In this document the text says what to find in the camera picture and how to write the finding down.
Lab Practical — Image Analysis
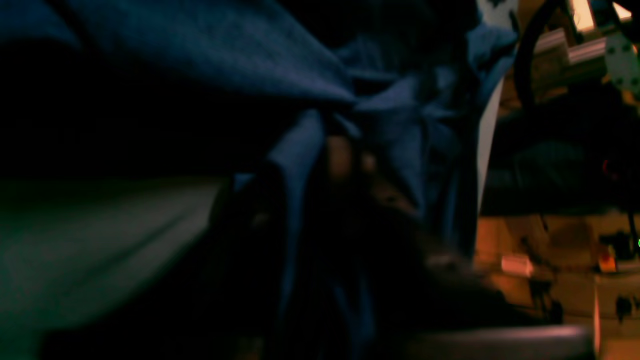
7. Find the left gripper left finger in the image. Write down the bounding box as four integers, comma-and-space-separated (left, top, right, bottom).
199, 162, 296, 360

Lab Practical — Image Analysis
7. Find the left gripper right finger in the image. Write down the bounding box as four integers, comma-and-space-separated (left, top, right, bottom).
326, 136, 595, 360

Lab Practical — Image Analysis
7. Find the dark blue t-shirt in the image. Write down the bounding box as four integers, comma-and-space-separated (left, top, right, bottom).
1, 0, 518, 360

